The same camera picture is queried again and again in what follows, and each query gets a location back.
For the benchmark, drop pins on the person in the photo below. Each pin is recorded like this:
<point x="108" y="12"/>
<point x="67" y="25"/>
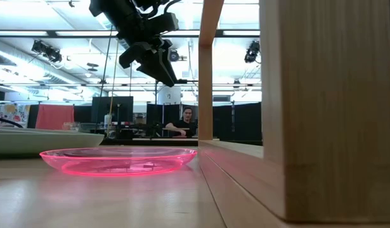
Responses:
<point x="185" y="125"/>

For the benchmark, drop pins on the white cylindrical tank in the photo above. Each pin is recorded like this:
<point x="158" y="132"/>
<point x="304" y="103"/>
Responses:
<point x="169" y="95"/>

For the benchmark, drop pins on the black partition curtain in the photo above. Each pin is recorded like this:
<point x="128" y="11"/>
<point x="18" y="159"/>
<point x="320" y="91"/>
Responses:
<point x="239" y="123"/>

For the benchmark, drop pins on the floral patterned cloth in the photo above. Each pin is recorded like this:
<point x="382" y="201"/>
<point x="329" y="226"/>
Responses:
<point x="12" y="114"/>

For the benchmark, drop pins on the wooden slatted plate shelf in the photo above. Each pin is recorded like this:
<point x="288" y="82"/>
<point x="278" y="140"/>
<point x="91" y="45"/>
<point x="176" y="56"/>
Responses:
<point x="324" y="111"/>

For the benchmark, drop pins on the pale green plate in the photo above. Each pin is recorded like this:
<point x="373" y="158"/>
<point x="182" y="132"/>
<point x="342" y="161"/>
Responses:
<point x="39" y="144"/>

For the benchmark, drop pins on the black metal table frame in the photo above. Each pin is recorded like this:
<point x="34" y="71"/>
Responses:
<point x="150" y="142"/>

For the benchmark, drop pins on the pink translucent plate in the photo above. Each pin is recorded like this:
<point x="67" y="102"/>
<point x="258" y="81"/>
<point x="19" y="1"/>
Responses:
<point x="118" y="164"/>

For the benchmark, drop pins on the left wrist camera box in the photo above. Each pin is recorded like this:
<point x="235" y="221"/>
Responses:
<point x="164" y="22"/>

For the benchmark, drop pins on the red hanging cloth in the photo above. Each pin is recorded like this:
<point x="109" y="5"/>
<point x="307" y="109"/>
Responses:
<point x="55" y="117"/>

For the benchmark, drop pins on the black ceiling spotlight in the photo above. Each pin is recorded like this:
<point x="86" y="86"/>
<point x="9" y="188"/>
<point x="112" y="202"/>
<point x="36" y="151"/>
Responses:
<point x="174" y="55"/>
<point x="252" y="50"/>
<point x="45" y="50"/>

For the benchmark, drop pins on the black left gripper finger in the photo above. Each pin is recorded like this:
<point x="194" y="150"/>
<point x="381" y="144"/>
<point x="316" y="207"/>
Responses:
<point x="156" y="68"/>
<point x="169" y="68"/>

